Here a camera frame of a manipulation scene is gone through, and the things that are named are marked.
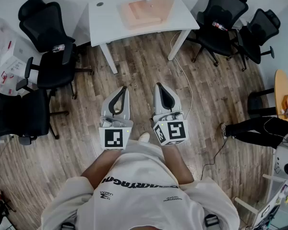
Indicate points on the white machine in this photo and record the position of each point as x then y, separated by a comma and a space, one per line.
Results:
284, 157

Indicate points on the person's white shirt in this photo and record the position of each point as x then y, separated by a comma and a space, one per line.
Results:
139, 200

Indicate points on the person's right forearm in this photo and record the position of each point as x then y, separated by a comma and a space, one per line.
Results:
175, 166

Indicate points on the person's white shoe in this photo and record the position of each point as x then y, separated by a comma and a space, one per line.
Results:
144, 136

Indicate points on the person's left forearm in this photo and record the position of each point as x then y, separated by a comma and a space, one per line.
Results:
98, 169

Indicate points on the clear water bottle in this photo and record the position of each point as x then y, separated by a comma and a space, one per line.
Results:
58, 48

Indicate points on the red label bottle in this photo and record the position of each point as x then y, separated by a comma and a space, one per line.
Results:
219, 26

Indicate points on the black mesh office chair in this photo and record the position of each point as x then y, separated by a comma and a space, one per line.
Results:
261, 25
220, 37

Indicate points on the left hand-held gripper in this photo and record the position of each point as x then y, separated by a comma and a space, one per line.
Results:
114, 138

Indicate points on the orange box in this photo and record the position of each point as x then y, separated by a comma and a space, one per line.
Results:
285, 103

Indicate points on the clear plastic storage box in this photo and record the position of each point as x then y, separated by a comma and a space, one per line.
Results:
1, 35

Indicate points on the white table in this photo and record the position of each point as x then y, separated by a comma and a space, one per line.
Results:
105, 25

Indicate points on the pink folder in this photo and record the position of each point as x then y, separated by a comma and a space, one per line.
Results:
144, 11

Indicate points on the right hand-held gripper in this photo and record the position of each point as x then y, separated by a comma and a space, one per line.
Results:
175, 130

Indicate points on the round wooden table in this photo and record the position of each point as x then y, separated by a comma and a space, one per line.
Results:
282, 87

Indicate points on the white cardboard box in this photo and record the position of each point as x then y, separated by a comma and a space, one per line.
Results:
14, 63

